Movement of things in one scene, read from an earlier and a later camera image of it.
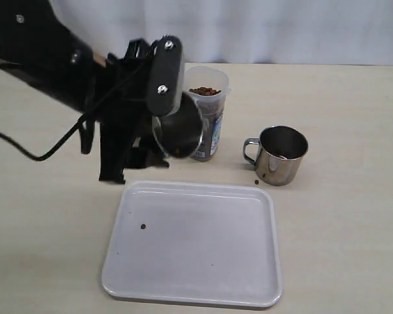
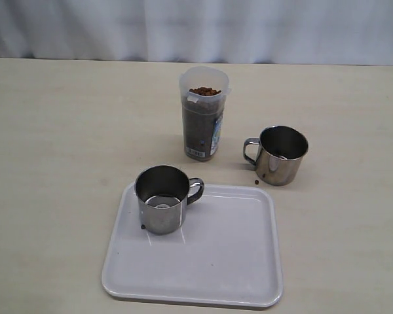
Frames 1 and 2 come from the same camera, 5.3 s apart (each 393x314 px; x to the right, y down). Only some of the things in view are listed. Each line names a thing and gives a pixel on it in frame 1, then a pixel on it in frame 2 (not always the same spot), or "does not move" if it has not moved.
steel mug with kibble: (179, 133) -> (164, 192)
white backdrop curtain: (311, 32) does not move
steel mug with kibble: (277, 154) does not move
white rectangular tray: (195, 243) does not move
